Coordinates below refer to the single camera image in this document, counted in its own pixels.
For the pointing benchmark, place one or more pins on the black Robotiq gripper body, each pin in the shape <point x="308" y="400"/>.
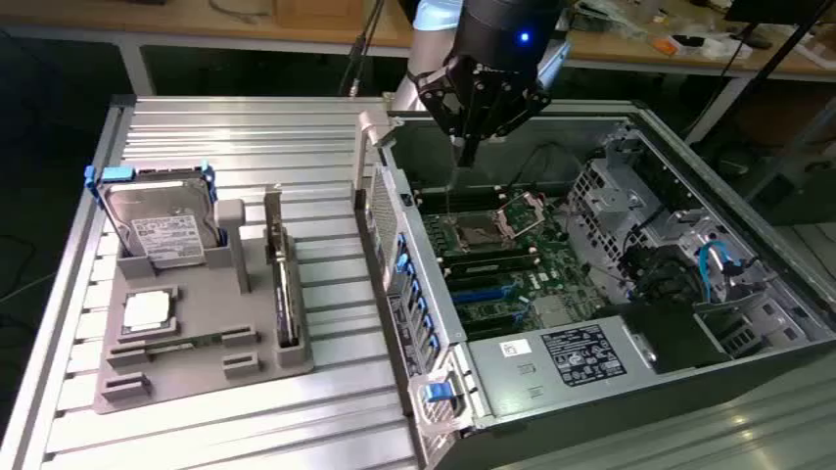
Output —
<point x="496" y="29"/>

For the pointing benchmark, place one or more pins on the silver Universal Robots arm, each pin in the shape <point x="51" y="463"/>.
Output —
<point x="424" y="59"/>

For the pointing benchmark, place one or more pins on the blue expansion slot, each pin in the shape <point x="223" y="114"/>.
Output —
<point x="487" y="295"/>

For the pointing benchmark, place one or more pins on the metal socket cover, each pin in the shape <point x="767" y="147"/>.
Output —
<point x="523" y="213"/>

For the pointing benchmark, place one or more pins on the metal disk bay cage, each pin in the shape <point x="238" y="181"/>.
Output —
<point x="607" y="205"/>

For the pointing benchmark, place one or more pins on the orange small box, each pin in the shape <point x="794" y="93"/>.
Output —
<point x="663" y="45"/>

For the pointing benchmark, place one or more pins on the CPU socket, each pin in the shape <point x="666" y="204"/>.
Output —
<point x="476" y="234"/>

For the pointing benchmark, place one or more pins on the wooden desk with clutter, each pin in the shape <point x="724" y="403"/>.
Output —
<point x="692" y="61"/>

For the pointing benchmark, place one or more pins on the black installed RAM stick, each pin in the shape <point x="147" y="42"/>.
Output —
<point x="490" y="264"/>

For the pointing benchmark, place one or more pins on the black slanted pole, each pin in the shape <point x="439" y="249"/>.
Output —
<point x="780" y="49"/>

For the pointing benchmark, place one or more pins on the black computer monitor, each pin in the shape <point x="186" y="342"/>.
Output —
<point x="778" y="10"/>

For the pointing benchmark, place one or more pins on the silver hard disk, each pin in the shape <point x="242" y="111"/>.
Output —
<point x="156" y="215"/>

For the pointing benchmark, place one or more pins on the grey power supply unit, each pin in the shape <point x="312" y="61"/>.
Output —
<point x="523" y="367"/>

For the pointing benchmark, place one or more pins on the grey plastic parts rack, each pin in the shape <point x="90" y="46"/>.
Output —
<point x="210" y="303"/>

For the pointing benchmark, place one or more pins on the grey open PC case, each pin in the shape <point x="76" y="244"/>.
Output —
<point x="588" y="391"/>

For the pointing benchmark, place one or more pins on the blue case latch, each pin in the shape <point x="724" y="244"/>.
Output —
<point x="436" y="393"/>

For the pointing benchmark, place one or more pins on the silver CPU chip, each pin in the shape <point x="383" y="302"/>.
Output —
<point x="150" y="312"/>

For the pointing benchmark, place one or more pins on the green RAM stick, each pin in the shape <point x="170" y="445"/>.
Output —
<point x="176" y="343"/>

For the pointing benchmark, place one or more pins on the wooden desk with white frame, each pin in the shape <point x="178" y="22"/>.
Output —
<point x="196" y="24"/>

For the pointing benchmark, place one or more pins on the hard drive with blue bracket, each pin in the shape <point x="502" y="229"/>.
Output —
<point x="118" y="173"/>

